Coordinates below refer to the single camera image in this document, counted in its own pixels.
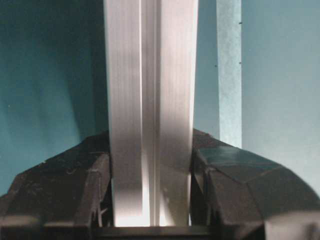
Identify long silver aluminium rail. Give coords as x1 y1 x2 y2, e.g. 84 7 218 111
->
103 0 198 227

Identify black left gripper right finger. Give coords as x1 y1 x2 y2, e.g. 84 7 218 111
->
190 130 320 240

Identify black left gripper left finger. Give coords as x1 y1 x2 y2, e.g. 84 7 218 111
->
0 131 113 240

